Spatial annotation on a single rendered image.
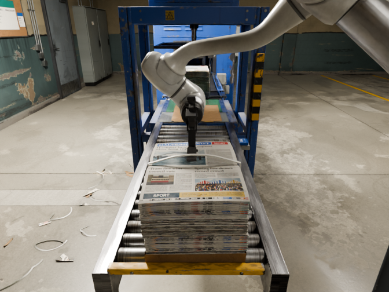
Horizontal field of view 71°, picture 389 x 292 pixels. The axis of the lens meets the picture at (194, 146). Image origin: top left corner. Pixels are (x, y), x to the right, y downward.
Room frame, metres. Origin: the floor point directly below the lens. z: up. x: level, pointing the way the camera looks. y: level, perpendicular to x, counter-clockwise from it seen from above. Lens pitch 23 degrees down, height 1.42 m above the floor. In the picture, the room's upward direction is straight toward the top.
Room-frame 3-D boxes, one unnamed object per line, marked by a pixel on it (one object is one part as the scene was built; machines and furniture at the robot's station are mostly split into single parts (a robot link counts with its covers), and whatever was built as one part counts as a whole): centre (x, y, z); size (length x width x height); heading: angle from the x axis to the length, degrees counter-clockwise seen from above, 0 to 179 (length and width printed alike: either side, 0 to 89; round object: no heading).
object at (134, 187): (1.23, 0.26, 0.74); 1.34 x 0.05 x 0.12; 0
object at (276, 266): (1.23, -0.24, 0.74); 1.34 x 0.05 x 0.12; 0
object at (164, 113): (2.25, 0.00, 0.75); 0.70 x 0.65 x 0.10; 0
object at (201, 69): (2.82, 0.00, 0.93); 0.38 x 0.30 x 0.26; 0
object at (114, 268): (0.56, 0.02, 0.81); 0.43 x 0.03 x 0.02; 90
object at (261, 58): (1.88, -0.43, 1.05); 0.05 x 0.05 x 0.45; 0
